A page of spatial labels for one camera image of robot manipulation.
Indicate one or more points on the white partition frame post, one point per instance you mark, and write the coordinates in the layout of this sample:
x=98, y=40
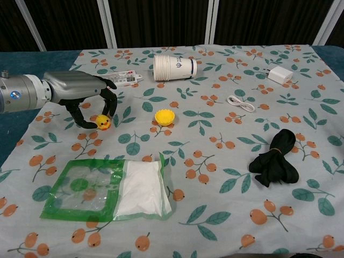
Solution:
x=108, y=24
x=32, y=24
x=329, y=22
x=211, y=22

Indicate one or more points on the floral fruit print tablecloth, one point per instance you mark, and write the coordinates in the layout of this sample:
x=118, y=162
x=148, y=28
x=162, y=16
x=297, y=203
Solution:
x=188, y=166

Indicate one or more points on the green plastic bag with powder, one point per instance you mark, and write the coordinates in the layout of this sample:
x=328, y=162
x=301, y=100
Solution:
x=107, y=188

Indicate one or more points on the white charger plug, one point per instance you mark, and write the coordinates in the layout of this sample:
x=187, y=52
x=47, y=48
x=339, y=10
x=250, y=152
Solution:
x=281, y=75

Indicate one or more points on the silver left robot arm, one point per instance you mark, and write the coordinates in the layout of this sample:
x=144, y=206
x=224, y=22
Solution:
x=20, y=92

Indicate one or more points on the stack of white paper cups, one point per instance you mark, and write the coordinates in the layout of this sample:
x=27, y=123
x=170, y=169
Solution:
x=174, y=67

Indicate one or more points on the white red packet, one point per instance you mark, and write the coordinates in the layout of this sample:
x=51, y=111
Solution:
x=123, y=78

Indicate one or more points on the yellow silicone cupcake mould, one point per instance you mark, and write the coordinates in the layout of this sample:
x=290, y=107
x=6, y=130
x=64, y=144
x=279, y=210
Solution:
x=164, y=117

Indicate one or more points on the yellow rubber duck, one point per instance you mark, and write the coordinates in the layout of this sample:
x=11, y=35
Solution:
x=104, y=122

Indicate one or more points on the grey black left robot hand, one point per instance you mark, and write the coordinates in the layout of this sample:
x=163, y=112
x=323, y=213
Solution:
x=72, y=85

